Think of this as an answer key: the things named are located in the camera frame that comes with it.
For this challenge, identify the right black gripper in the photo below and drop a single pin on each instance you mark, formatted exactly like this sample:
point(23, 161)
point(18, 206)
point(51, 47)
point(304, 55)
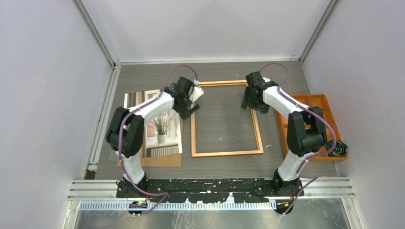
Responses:
point(263, 107)

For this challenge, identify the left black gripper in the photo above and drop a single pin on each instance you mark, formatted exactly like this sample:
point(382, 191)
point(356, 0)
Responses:
point(184, 112)

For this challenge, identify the orange wooden picture frame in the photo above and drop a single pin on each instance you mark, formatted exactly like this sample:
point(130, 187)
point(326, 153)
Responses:
point(260, 149)

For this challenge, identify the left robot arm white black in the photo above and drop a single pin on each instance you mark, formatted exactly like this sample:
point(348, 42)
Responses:
point(125, 134)

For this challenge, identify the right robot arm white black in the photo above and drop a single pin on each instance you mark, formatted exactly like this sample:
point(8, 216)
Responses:
point(306, 130)

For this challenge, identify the photo of plant by window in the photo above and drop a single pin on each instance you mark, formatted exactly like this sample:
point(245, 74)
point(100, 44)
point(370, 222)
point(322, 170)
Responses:
point(162, 134)

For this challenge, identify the brown cardboard backing board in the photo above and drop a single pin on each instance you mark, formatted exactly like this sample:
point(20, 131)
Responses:
point(164, 161)

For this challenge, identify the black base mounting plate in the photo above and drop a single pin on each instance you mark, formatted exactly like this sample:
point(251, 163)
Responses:
point(207, 191)

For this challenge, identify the blue yellow rolled item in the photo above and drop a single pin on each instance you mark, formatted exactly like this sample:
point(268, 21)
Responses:
point(338, 148)

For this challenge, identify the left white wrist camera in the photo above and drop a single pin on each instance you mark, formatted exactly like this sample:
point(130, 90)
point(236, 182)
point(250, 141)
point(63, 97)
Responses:
point(196, 93)

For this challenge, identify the aluminium rail at front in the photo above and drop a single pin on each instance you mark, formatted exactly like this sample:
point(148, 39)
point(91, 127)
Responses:
point(101, 194)

